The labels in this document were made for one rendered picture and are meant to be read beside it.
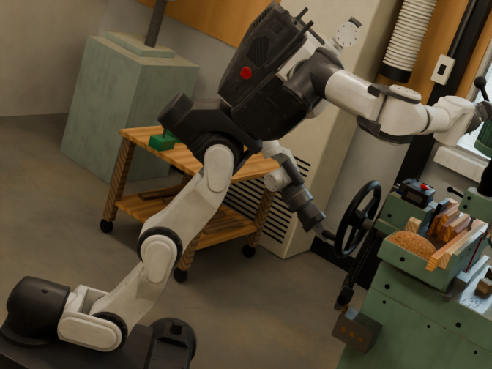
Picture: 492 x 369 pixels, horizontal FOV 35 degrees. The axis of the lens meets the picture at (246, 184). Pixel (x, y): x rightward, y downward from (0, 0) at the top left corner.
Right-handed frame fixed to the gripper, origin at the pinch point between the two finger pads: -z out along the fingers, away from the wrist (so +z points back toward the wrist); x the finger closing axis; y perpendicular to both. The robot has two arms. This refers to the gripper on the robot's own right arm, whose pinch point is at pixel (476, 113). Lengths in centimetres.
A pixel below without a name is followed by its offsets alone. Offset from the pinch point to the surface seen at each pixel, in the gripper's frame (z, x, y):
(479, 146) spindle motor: -7.7, 4.1, 9.3
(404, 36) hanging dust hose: -138, 54, -48
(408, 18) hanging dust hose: -139, 50, -55
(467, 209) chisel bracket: -10.7, 14.8, 26.5
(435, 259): 21.5, 18.3, 34.2
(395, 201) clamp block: -7.6, 34.9, 17.6
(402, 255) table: 15.3, 29.5, 31.7
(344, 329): 16, 55, 48
